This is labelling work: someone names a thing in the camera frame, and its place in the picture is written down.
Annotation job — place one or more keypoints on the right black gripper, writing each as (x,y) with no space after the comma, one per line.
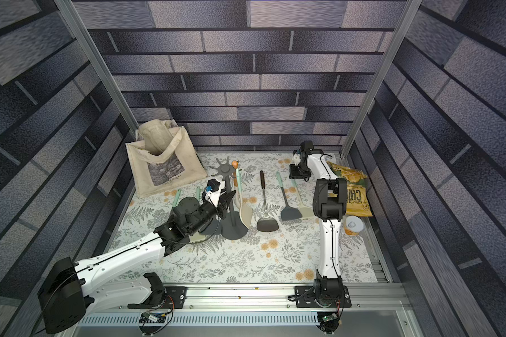
(298,169)

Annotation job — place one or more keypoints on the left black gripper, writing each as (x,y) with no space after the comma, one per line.
(223,204)

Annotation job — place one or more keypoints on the grey utensil rack stand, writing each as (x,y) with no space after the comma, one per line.
(232,227)

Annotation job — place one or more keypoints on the cream ladle mint handle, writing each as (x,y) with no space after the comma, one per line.
(245,211)

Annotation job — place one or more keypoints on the cream turner mint handle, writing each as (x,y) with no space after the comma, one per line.
(306,211)

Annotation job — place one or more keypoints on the grey turner mint handle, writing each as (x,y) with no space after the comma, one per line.
(288,213)

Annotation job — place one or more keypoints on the grey spatula mint handle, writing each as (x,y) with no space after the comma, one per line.
(177,194)

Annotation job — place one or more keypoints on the grey spatula dark wood handle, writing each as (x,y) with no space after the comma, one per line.
(266,223)

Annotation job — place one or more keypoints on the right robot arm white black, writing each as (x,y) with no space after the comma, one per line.
(329,205)

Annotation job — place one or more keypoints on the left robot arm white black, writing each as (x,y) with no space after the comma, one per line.
(73,289)

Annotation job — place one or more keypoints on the yellow green chips bag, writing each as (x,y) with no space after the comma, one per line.
(357,202)

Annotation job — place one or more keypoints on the small yellow tin can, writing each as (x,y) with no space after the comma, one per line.
(353,226)

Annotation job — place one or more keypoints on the beige canvas tote bag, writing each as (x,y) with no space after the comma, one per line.
(164,159)

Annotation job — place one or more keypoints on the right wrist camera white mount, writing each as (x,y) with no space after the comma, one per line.
(296,159)

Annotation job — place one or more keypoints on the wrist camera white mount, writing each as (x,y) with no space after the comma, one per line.
(296,159)
(213,191)

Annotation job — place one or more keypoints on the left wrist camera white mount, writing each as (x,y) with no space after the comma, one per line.
(213,191)

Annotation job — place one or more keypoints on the cream spoon light wood handle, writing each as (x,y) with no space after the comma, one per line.
(235,165)

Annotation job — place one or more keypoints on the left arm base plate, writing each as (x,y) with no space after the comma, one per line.
(173,297)

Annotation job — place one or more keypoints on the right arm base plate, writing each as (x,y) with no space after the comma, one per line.
(307,298)

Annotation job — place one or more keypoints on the left circuit board with wires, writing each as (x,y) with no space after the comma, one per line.
(152,323)

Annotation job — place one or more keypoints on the circuit board with wires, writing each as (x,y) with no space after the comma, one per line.
(328,323)
(152,323)

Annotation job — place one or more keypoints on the aluminium mounting rail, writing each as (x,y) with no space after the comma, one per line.
(245,297)

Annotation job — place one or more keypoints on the right circuit board with wires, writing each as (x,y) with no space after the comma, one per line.
(328,323)

